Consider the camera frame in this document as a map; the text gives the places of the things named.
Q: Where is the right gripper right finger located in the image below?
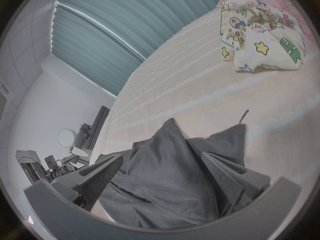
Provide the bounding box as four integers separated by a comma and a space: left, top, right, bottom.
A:
202, 152, 271, 207

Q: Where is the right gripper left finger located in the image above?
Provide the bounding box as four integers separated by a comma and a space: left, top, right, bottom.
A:
54, 154, 123, 206

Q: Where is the black T-shirt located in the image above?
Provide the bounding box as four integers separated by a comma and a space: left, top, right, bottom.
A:
94, 110, 250, 229

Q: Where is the dark grey garment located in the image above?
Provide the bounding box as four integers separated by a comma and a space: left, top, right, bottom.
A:
76, 123, 91, 141

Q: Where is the round white mirror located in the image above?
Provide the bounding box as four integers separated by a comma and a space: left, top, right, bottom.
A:
57, 128, 76, 147

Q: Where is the bed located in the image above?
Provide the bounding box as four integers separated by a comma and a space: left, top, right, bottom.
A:
89, 0, 320, 222

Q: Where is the ceiling air conditioner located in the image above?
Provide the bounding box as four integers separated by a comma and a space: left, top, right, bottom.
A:
0, 83, 13, 130

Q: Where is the blue-green curtain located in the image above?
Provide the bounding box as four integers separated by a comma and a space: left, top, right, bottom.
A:
50, 5, 146, 97
59, 0, 227, 59

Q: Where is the white printed pyjama top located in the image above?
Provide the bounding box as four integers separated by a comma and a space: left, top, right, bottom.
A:
220, 0, 307, 73

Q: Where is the pink garment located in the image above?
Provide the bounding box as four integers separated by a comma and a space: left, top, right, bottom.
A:
262, 0, 318, 44

